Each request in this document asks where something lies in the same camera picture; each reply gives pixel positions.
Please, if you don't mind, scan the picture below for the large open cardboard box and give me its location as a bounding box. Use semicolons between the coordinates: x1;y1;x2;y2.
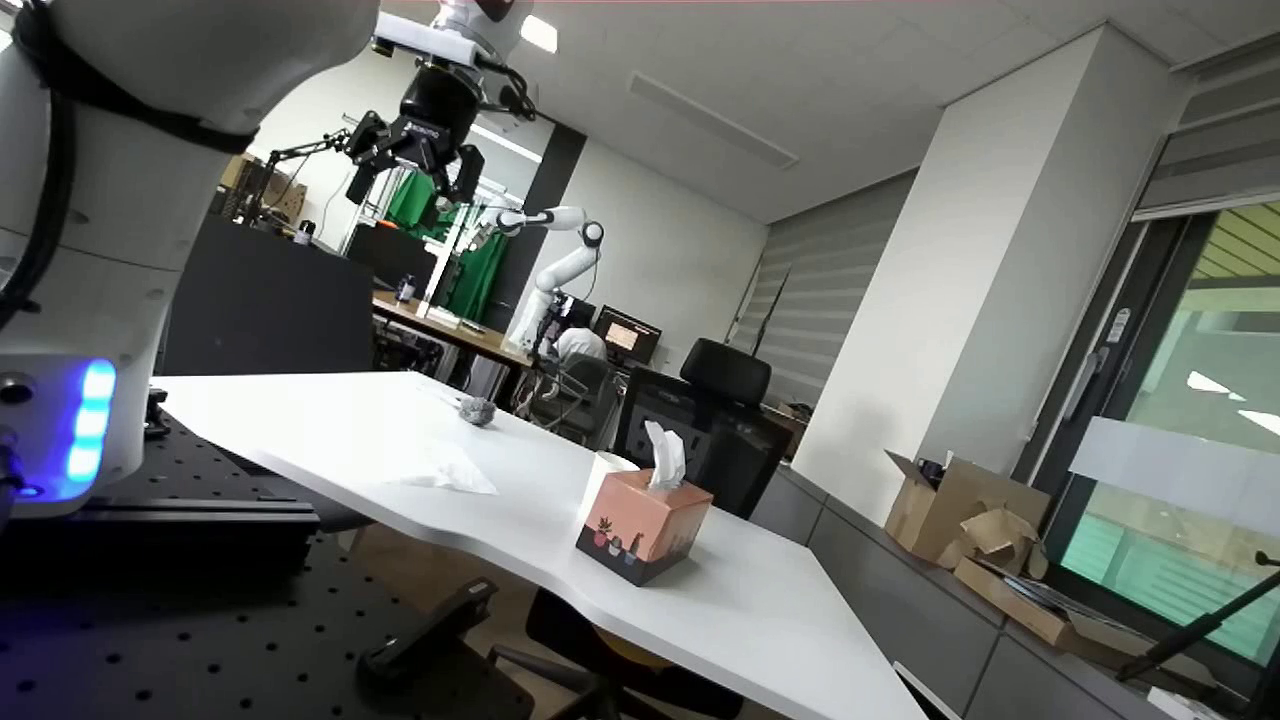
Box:
878;448;1057;570

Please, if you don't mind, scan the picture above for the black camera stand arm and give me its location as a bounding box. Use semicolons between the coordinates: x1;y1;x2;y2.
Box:
258;122;364;177

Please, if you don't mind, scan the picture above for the black perforated breadboard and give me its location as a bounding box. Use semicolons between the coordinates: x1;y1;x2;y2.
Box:
0;413;535;720

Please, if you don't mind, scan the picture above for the brown cardboard carton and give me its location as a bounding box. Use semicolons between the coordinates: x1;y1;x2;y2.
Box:
217;153;312;227

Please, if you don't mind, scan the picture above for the small cardboard box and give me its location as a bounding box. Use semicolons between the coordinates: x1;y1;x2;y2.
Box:
935;504;1048;580

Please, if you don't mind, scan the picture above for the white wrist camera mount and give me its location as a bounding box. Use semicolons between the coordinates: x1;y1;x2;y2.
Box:
372;10;488;68

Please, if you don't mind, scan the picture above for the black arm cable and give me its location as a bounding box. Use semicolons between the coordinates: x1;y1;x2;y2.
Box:
0;0;256;336

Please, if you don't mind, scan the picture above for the green hanging cloth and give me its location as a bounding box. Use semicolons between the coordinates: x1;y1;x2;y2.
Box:
382;170;513;329

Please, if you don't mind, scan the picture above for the black clamp handle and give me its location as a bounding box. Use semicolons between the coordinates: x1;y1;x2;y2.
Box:
354;578;498;690

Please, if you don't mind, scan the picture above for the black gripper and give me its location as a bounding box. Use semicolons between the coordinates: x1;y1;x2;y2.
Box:
341;60;488;208

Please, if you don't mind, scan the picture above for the black computer monitor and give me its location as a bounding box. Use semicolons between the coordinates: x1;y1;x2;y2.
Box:
593;301;664;368

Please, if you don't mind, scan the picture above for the black tripod pole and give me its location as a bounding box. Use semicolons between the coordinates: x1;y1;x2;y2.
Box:
1117;548;1280;690

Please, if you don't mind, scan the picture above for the orange tissue box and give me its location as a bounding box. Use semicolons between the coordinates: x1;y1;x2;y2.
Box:
570;467;717;594

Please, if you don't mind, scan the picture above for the gray low cabinet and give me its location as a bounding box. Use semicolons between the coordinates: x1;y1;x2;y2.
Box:
747;462;1162;720

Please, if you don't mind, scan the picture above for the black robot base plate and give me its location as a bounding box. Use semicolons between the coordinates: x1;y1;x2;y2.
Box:
0;492;329;571

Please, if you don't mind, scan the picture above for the gray window blind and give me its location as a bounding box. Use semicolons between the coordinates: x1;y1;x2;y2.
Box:
723;174;925;413
1130;34;1280;223

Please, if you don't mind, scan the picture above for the gray mesh chair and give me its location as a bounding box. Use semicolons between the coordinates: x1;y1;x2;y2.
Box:
513;332;630;452

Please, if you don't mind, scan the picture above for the black partition panel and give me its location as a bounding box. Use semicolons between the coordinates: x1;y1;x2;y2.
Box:
156;197;380;378

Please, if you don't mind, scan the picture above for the flat cardboard piece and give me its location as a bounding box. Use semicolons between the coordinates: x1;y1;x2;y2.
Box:
948;557;1117;657

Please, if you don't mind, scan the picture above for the black office chair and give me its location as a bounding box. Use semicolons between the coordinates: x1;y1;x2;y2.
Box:
677;336;776;413
684;407;790;519

